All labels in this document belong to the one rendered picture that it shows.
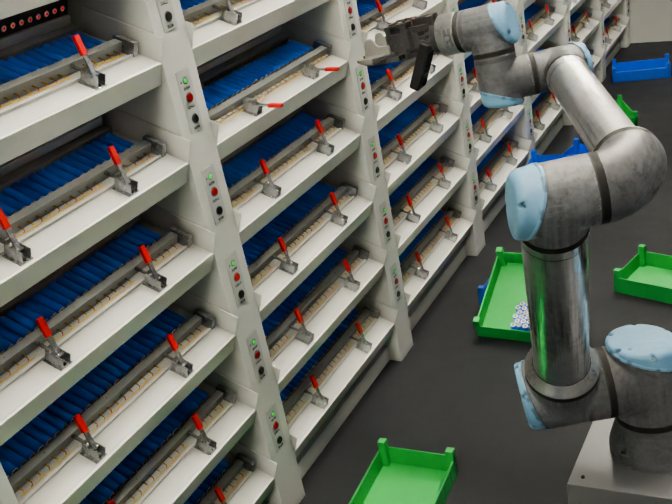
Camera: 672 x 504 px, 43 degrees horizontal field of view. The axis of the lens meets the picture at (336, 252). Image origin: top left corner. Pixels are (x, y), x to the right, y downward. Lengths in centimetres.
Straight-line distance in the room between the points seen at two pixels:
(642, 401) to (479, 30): 84
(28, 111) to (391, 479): 128
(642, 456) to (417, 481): 57
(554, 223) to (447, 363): 130
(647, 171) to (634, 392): 60
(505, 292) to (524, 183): 146
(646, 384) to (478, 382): 77
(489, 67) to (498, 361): 103
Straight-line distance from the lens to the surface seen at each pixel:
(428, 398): 246
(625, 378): 183
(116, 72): 160
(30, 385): 149
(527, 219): 134
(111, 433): 166
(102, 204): 157
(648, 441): 192
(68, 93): 152
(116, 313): 162
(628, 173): 136
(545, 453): 224
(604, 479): 193
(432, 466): 222
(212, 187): 176
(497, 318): 272
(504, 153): 364
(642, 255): 300
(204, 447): 187
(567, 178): 134
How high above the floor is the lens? 145
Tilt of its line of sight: 25 degrees down
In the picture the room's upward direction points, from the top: 11 degrees counter-clockwise
